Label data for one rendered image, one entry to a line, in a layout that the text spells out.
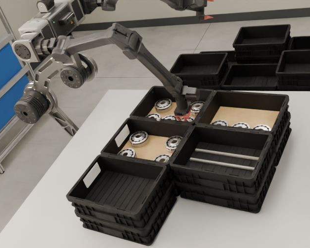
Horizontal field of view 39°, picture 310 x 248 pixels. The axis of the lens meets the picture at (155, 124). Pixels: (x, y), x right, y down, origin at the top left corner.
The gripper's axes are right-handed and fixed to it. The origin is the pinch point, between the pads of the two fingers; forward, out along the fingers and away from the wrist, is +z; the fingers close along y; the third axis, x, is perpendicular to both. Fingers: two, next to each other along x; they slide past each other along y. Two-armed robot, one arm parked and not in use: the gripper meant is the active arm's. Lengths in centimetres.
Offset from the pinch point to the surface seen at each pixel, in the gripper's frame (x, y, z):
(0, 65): 200, 80, 17
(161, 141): 10.4, -12.1, 5.4
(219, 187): -29, -41, 3
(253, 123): -35.0, 5.2, 2.6
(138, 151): 20.4, -21.0, 6.2
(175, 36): 113, 263, 84
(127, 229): 6, -67, 10
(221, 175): -31, -42, -5
